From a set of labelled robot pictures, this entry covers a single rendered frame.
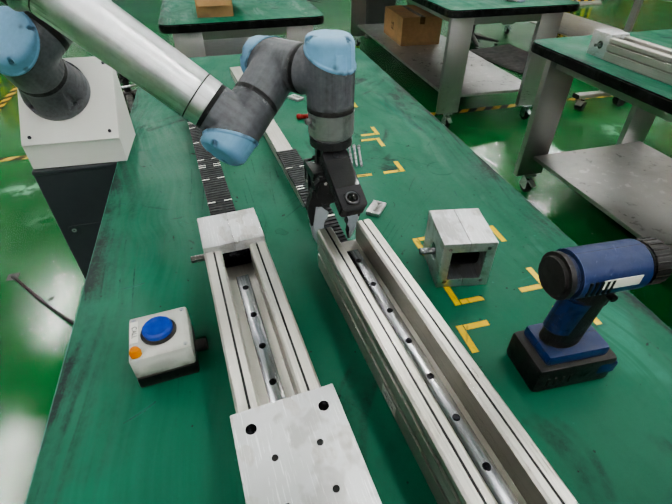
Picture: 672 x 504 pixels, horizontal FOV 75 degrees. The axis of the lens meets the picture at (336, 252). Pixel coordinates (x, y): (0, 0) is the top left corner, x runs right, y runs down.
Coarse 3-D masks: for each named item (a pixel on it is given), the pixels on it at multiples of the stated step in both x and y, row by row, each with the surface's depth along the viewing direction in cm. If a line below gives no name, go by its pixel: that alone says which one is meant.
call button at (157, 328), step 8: (152, 320) 60; (160, 320) 60; (168, 320) 60; (144, 328) 59; (152, 328) 59; (160, 328) 59; (168, 328) 59; (144, 336) 58; (152, 336) 58; (160, 336) 58
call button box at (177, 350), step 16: (144, 320) 62; (176, 320) 62; (176, 336) 60; (192, 336) 63; (144, 352) 58; (160, 352) 58; (176, 352) 58; (192, 352) 59; (144, 368) 58; (160, 368) 59; (176, 368) 60; (192, 368) 61; (144, 384) 60
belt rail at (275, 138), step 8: (232, 72) 159; (240, 72) 158; (272, 120) 125; (272, 128) 120; (264, 136) 123; (272, 136) 116; (280, 136) 116; (272, 144) 114; (280, 144) 112; (288, 144) 112; (288, 176) 103; (296, 192) 98
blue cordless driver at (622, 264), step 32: (544, 256) 52; (576, 256) 48; (608, 256) 48; (640, 256) 49; (544, 288) 52; (576, 288) 48; (608, 288) 49; (544, 320) 57; (576, 320) 54; (512, 352) 63; (544, 352) 57; (576, 352) 57; (608, 352) 59; (544, 384) 58
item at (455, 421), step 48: (336, 240) 72; (384, 240) 72; (336, 288) 71; (384, 288) 69; (384, 336) 56; (432, 336) 57; (384, 384) 57; (432, 384) 54; (480, 384) 51; (432, 432) 46; (480, 432) 51; (432, 480) 48; (480, 480) 43; (528, 480) 43
